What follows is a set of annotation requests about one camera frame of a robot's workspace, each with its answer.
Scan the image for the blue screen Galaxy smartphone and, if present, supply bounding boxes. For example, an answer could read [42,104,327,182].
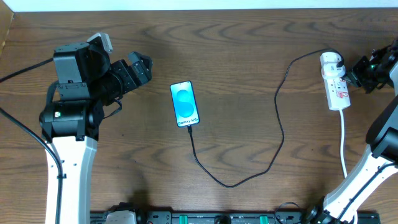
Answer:
[170,81,200,128]

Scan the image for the white power strip cord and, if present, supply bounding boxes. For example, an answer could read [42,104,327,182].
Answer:
[339,109,359,224]

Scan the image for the black USB charging cable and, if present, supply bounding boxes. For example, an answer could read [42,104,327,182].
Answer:
[187,47,345,189]

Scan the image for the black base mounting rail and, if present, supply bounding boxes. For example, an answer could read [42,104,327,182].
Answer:
[89,202,381,224]

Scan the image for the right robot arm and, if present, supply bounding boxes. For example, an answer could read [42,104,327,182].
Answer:
[302,40,397,223]

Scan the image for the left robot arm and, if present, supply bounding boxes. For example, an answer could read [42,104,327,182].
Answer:
[39,40,153,223]

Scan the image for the white power strip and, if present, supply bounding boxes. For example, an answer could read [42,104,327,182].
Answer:
[321,68,351,111]

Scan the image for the white USB charger plug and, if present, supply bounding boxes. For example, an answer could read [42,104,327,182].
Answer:
[320,52,346,80]

